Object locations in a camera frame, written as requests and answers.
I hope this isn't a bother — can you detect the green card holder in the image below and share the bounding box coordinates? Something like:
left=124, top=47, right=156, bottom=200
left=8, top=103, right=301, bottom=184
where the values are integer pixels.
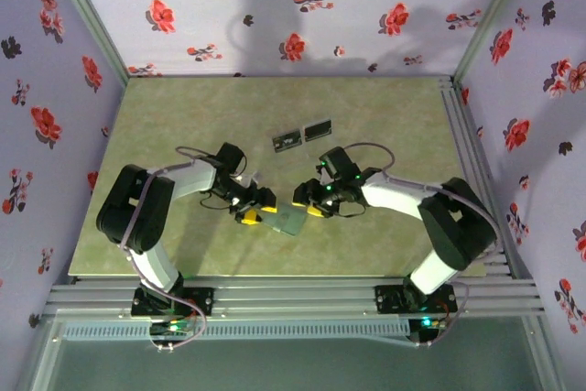
left=258, top=201, right=310, bottom=238

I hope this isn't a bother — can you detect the small green-lit circuit board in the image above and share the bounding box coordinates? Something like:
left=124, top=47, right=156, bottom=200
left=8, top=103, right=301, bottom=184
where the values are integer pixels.
left=148, top=317, right=197, bottom=347
left=409, top=315, right=449, bottom=345

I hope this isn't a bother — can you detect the aluminium front frame rail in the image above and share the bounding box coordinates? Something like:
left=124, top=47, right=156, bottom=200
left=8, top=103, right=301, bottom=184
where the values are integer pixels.
left=43, top=276, right=546, bottom=319

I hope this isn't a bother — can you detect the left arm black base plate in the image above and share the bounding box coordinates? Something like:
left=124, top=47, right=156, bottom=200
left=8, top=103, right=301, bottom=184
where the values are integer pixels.
left=131, top=287, right=215, bottom=318

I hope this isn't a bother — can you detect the left arm lilac cable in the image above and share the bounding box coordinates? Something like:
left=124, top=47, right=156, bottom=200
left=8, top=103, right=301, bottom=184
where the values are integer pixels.
left=118, top=146, right=225, bottom=354

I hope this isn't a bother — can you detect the arm lilac cable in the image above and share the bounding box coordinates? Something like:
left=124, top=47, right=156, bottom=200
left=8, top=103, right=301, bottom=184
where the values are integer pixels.
left=118, top=146, right=225, bottom=354
left=341, top=142, right=500, bottom=349

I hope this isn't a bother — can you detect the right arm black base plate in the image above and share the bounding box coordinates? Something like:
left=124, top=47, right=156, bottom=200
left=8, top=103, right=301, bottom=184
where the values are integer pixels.
left=374, top=284, right=459, bottom=314

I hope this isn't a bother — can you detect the grey slotted cable duct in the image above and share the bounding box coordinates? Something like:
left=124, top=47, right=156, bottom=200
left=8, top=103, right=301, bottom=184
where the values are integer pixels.
left=61, top=320, right=411, bottom=342

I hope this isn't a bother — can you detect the aluminium side frame rail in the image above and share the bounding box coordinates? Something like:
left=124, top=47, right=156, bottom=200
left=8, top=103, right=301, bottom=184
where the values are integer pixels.
left=439, top=79, right=535, bottom=280

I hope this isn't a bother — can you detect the right arm lilac cable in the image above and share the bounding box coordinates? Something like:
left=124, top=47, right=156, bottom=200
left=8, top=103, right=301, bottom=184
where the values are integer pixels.
left=341, top=142, right=500, bottom=349

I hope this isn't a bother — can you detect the aluminium corner post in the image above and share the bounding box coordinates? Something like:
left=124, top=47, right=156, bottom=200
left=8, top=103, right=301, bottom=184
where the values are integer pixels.
left=452, top=0, right=537, bottom=83
left=43, top=0, right=130, bottom=86

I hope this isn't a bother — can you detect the aluminium lower frame bar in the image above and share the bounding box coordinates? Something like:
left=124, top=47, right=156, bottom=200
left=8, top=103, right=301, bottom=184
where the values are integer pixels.
left=520, top=315, right=570, bottom=391
left=16, top=315, right=68, bottom=391

